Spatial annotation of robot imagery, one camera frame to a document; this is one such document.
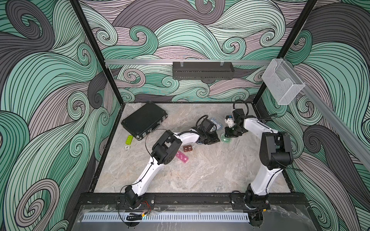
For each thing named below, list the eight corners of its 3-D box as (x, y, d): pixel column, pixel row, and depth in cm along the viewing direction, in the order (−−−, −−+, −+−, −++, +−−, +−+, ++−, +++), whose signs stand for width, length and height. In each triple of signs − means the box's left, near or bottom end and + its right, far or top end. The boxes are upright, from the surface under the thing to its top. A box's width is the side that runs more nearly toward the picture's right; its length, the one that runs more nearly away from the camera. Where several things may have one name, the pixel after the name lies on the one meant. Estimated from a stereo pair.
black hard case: (122, 126, 106) (120, 121, 102) (151, 105, 121) (150, 100, 117) (140, 141, 98) (138, 137, 94) (168, 117, 112) (168, 112, 108)
